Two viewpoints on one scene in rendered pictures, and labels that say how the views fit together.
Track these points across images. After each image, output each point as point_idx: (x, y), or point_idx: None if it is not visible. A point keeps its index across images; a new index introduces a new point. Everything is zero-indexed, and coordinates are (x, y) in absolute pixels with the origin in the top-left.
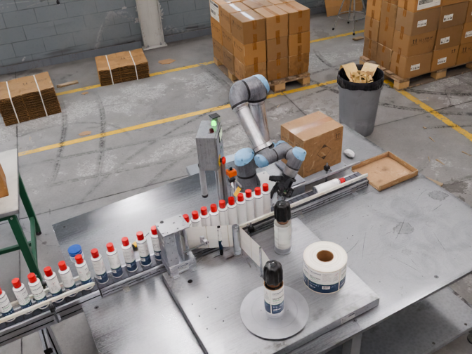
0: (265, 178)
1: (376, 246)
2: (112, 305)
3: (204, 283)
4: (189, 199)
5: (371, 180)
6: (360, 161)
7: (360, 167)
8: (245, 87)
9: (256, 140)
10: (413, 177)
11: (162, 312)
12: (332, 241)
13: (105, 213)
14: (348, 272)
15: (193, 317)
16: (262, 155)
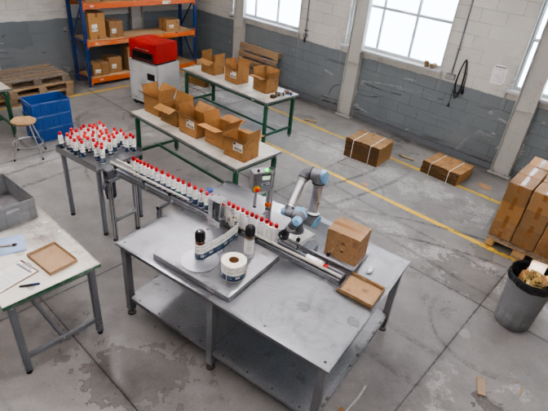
0: (307, 235)
1: (278, 296)
2: (185, 214)
3: (208, 233)
4: (274, 215)
5: (346, 285)
6: (365, 277)
7: (357, 278)
8: (309, 170)
9: (289, 199)
10: (366, 307)
11: (187, 229)
12: (271, 276)
13: (245, 192)
14: (242, 283)
15: (184, 236)
16: (285, 208)
